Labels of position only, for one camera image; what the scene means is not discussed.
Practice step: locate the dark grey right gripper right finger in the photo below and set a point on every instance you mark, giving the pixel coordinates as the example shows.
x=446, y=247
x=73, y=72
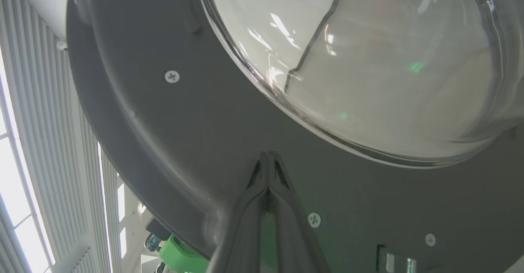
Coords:
x=292, y=232

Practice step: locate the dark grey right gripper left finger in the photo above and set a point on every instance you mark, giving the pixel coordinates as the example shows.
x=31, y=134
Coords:
x=241, y=232

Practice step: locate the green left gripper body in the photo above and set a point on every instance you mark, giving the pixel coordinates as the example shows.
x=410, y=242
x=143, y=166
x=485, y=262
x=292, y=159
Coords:
x=182, y=258

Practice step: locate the dark round washing machine door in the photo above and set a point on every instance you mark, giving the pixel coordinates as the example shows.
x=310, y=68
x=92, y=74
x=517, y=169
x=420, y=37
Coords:
x=184, y=142

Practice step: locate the white slatted window blind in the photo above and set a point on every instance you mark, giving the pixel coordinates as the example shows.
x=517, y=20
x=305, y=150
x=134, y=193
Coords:
x=45, y=142

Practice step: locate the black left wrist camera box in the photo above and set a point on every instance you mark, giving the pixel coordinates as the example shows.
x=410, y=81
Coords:
x=157, y=229

